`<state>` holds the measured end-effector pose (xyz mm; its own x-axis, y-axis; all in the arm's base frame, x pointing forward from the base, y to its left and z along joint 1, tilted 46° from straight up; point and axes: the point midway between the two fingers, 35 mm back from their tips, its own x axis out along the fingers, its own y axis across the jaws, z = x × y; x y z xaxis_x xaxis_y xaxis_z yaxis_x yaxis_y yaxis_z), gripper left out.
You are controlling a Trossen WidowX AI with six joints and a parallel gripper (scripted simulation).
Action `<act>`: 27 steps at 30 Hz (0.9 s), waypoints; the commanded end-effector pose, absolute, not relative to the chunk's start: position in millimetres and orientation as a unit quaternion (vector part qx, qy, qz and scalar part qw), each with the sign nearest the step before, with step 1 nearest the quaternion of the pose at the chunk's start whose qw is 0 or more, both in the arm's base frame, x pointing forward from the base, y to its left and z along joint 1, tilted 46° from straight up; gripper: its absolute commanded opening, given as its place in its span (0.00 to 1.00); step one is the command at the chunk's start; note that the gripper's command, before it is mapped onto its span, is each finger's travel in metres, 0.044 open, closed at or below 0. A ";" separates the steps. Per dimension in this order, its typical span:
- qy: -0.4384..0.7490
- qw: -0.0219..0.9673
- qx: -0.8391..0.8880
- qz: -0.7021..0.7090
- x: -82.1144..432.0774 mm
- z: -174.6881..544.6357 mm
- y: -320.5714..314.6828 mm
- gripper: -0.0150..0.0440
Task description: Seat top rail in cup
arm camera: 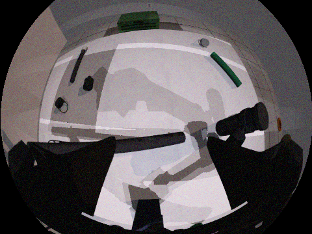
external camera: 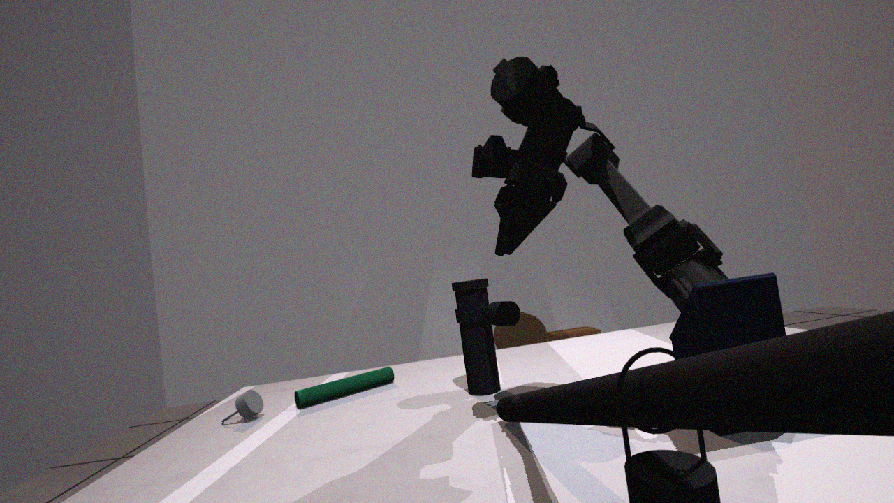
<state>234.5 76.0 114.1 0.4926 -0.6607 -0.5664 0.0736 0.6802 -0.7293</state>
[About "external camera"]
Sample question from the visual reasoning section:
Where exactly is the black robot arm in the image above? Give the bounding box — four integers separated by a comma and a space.
472, 57, 729, 312

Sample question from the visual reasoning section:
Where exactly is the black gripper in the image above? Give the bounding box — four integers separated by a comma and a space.
494, 133, 568, 256

